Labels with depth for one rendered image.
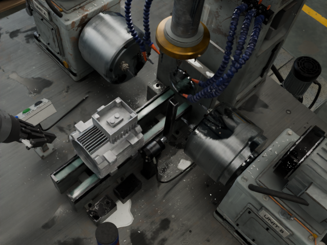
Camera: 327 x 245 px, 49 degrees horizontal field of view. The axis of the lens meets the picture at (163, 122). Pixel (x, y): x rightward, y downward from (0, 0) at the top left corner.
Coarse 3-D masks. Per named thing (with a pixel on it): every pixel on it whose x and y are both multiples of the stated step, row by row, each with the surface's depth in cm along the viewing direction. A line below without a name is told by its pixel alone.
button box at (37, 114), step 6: (42, 102) 130; (48, 102) 129; (30, 108) 129; (36, 108) 127; (42, 108) 128; (48, 108) 129; (54, 108) 131; (18, 114) 129; (24, 114) 127; (30, 114) 126; (36, 114) 127; (42, 114) 128; (48, 114) 130; (24, 120) 125; (30, 120) 126; (36, 120) 127; (42, 120) 129
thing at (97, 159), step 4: (136, 128) 126; (140, 128) 126; (76, 132) 123; (136, 132) 127; (72, 136) 122; (76, 136) 123; (96, 156) 119; (96, 160) 118; (100, 160) 119; (100, 176) 129
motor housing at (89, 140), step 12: (84, 132) 122; (96, 132) 122; (132, 132) 127; (72, 144) 131; (84, 144) 119; (96, 144) 119; (108, 144) 122; (120, 144) 125; (84, 156) 134; (120, 156) 125; (96, 168) 132; (108, 168) 123
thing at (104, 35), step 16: (96, 16) 144; (112, 16) 143; (96, 32) 140; (112, 32) 139; (128, 32) 139; (80, 48) 149; (96, 48) 140; (112, 48) 137; (128, 48) 139; (96, 64) 143; (112, 64) 140; (128, 64) 148; (144, 64) 158; (112, 80) 148
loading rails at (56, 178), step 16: (160, 96) 155; (144, 112) 150; (160, 112) 159; (144, 128) 158; (160, 128) 146; (176, 128) 157; (144, 144) 141; (80, 160) 136; (128, 160) 140; (64, 176) 132; (80, 176) 140; (96, 176) 133; (112, 176) 139; (80, 192) 130; (96, 192) 138; (80, 208) 136
